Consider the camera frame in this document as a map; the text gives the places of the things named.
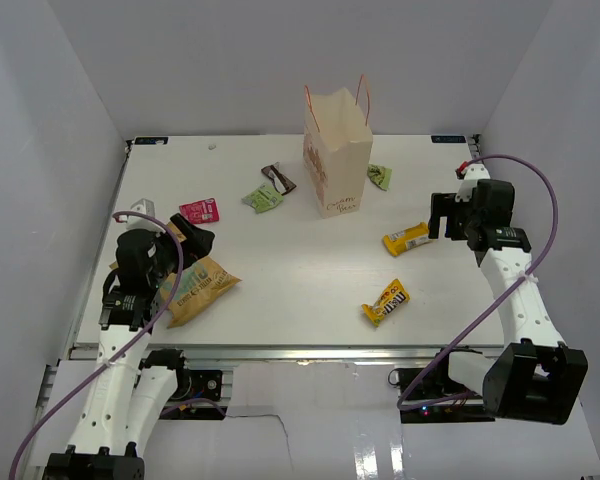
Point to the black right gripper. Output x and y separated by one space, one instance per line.
443 205

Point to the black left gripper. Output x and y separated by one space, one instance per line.
198 241

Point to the red candy packet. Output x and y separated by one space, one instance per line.
200 212

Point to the brown kettle chips bag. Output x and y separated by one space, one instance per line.
189 291

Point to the yellow snack bar wrapper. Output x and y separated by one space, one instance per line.
402 241

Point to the light green snack packet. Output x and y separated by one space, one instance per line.
263 199

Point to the yellow M&M's candy packet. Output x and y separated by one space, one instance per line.
392 297

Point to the white paper bag orange handles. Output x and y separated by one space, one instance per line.
337 147

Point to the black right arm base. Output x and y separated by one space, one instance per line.
467 410

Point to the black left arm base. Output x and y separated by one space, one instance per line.
198 398

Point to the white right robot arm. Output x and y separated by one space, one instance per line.
537 377

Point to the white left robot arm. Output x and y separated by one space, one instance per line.
129 388

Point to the blue right corner label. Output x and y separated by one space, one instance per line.
448 139

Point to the blue corner label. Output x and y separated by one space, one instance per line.
448 139
150 140

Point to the brown chocolate bar wrapper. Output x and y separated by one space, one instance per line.
281 183

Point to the blue left corner label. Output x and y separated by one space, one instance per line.
150 140

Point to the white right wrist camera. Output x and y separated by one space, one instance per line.
470 174

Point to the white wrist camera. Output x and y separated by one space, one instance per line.
146 208
470 174

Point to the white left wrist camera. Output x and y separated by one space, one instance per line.
146 208

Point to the aluminium front table rail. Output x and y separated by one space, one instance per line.
391 353

